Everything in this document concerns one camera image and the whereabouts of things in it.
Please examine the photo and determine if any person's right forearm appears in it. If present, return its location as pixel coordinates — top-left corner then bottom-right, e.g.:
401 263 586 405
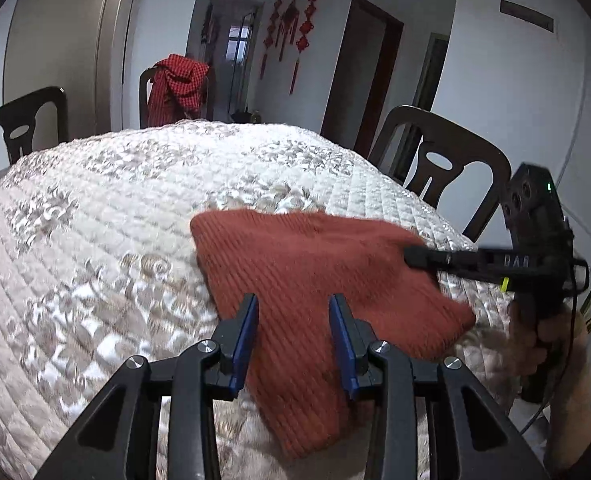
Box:
543 345 591 480

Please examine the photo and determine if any red checked garment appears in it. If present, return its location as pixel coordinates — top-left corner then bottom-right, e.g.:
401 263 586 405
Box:
147 53 210 126

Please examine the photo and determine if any black cable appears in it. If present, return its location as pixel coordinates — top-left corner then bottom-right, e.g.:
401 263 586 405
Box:
518 257 591 433

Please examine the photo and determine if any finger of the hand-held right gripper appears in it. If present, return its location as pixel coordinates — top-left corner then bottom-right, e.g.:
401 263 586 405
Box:
403 245 481 276

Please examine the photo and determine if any rust knitted sweater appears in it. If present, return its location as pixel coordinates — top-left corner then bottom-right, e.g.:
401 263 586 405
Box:
190 208 476 459

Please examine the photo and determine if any beige door panel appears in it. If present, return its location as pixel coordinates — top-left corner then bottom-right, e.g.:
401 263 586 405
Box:
3 0 149 136

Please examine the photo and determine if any person's right hand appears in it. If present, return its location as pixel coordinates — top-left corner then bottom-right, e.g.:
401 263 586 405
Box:
508 302 590 378

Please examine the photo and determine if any window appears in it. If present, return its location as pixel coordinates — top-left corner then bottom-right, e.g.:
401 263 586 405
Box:
226 25 252 68

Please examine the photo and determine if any brown door frame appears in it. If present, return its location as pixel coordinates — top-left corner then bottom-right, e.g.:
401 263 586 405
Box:
320 0 405 156

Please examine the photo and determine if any wall vent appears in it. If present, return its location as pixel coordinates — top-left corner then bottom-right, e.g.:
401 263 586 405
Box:
499 0 555 35

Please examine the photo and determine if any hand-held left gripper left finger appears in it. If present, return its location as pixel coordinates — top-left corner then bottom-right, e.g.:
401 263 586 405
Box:
36 292 260 480

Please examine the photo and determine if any grey door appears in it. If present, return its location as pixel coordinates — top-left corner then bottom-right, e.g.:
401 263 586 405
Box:
393 32 450 176

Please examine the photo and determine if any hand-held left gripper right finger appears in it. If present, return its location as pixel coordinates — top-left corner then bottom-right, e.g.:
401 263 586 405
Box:
328 294 551 480

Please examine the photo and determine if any dark chair with red garment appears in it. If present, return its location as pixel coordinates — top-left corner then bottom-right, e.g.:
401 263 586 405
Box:
139 62 216 128

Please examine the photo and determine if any white quilted blanket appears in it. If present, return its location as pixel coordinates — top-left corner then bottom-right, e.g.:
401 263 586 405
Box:
0 119 526 480

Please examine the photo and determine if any red knot wall decoration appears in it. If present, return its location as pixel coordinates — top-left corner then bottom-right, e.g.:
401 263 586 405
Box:
282 0 300 96
262 0 282 80
298 0 322 55

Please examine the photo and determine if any dark plastic chair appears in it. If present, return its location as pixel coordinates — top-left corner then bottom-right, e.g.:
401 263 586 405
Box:
368 105 513 243
0 86 70 166

